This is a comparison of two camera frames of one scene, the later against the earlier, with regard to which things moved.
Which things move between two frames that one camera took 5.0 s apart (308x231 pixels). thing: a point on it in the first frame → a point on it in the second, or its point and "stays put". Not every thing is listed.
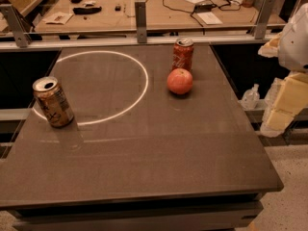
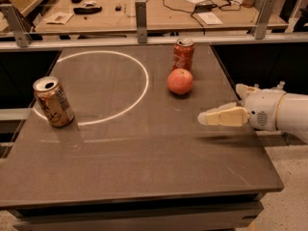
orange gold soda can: (52, 101) stays put
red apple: (179, 81) stays put
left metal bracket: (20, 31) stays put
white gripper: (295, 48) → (262, 109)
